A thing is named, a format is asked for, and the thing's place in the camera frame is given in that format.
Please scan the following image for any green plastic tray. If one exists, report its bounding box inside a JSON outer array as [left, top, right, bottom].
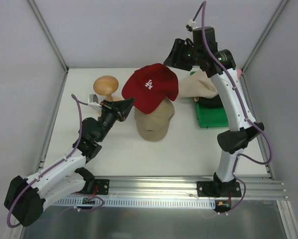
[[189, 71, 228, 128]]

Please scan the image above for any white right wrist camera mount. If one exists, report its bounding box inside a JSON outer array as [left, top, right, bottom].
[[186, 19, 198, 32]]

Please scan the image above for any right aluminium frame post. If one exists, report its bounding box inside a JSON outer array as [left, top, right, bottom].
[[242, 0, 289, 73]]

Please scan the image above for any khaki sport baseball cap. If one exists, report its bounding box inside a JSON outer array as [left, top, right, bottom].
[[135, 98, 175, 142]]

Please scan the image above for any cream beige baseball cap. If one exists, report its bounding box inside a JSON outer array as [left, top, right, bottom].
[[178, 70, 218, 99]]

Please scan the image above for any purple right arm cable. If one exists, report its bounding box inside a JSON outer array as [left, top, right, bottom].
[[192, 0, 274, 217]]

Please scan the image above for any aluminium mounting rail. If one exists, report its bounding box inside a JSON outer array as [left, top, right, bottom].
[[23, 175, 289, 201]]

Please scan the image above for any wooden hat stand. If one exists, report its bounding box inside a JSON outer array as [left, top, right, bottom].
[[93, 75, 123, 102]]

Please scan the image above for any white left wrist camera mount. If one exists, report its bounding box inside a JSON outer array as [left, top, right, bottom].
[[88, 94, 101, 110]]

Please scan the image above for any red baseball cap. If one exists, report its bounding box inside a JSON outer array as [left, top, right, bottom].
[[122, 63, 178, 114]]

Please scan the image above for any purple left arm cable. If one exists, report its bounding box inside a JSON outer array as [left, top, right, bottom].
[[6, 93, 106, 229]]

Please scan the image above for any light pink baseball cap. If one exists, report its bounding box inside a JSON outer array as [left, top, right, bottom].
[[236, 68, 242, 78]]

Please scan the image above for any black baseball cap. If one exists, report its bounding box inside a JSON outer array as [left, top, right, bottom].
[[197, 95, 223, 109]]

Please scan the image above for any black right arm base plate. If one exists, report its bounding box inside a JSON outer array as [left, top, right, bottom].
[[197, 180, 242, 198]]

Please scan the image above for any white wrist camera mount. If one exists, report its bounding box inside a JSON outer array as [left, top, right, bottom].
[[186, 19, 198, 32], [88, 94, 101, 110]]

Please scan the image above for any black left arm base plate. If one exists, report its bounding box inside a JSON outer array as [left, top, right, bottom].
[[80, 179, 110, 195]]

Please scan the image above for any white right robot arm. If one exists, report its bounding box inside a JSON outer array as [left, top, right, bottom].
[[164, 26, 264, 198]]

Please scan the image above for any left aluminium frame post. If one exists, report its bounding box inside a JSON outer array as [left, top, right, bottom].
[[26, 0, 69, 73]]

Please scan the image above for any aluminium frame post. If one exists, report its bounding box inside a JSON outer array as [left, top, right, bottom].
[[242, 0, 289, 73], [26, 0, 69, 73]]

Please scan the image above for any white slotted cable duct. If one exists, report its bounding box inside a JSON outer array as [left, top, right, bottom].
[[54, 196, 216, 209]]

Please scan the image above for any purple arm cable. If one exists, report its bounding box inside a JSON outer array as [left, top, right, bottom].
[[6, 93, 106, 229], [192, 0, 274, 217]]

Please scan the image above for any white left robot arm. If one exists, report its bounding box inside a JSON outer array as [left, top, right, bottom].
[[4, 95, 135, 228]]

